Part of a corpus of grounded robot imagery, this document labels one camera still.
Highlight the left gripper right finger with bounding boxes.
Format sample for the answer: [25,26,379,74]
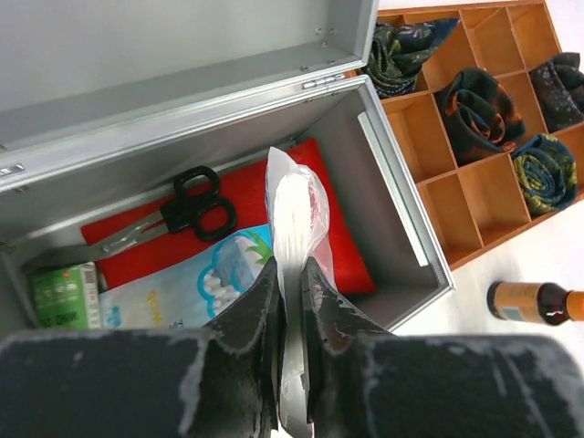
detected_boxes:
[301,259,583,437]

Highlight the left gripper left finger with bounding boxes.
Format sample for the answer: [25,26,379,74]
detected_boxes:
[1,259,279,437]

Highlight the blue cotton swab packet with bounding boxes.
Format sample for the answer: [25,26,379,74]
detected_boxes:
[99,224,273,329]

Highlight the small green packet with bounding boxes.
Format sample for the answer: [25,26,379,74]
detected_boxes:
[29,262,101,329]

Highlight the black handled scissors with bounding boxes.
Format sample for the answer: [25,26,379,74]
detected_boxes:
[22,166,237,275]

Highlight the brown bottle orange cap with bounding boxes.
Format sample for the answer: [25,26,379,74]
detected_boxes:
[486,281,583,327]

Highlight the white gauze packet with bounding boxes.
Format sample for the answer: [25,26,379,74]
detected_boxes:
[266,148,334,437]

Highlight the red first aid pouch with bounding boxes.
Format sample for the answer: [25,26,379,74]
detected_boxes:
[81,138,376,295]

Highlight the grey metal box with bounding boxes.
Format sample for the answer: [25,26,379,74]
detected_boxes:
[1,1,454,335]

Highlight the rolled tie yellow blue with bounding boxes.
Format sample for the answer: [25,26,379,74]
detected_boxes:
[511,133,578,217]

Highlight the wooden compartment tray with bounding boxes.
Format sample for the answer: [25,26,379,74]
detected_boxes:
[363,1,583,268]

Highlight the rolled tie green pattern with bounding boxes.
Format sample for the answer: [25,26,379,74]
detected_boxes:
[361,17,460,99]

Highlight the rolled tie dark dotted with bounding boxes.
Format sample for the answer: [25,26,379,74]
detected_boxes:
[529,52,583,132]

